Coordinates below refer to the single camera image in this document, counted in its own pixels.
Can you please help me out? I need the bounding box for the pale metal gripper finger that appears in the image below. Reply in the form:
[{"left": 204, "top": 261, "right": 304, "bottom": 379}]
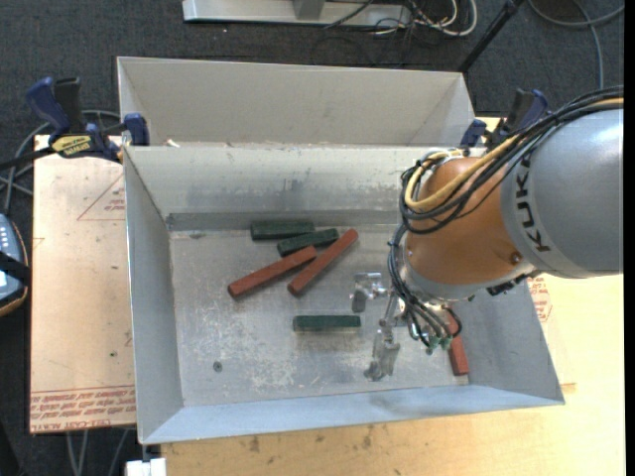
[
  {"left": 363, "top": 317, "right": 402, "bottom": 383},
  {"left": 350, "top": 271, "right": 390, "bottom": 314}
]

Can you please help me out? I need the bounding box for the red-brown flat block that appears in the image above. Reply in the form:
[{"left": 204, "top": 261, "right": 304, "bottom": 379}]
[
  {"left": 444, "top": 309, "right": 471, "bottom": 378},
  {"left": 226, "top": 244, "right": 318, "bottom": 300},
  {"left": 286, "top": 227, "right": 360, "bottom": 298}
]

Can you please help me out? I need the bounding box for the dark green flat block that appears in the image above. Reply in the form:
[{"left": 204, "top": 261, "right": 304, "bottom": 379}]
[
  {"left": 249, "top": 220, "right": 317, "bottom": 241},
  {"left": 291, "top": 314, "right": 363, "bottom": 334},
  {"left": 276, "top": 227, "right": 341, "bottom": 258}
]

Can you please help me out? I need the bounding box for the grey metal bin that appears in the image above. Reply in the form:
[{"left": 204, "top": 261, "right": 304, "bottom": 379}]
[{"left": 116, "top": 56, "right": 566, "bottom": 445}]

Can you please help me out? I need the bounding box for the brown cardboard board, red print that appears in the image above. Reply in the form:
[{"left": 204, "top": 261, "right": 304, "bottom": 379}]
[{"left": 28, "top": 134, "right": 577, "bottom": 434}]

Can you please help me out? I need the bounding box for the black cylinder on white bracket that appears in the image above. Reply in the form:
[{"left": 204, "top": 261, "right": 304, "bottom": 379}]
[{"left": 485, "top": 276, "right": 528, "bottom": 298}]

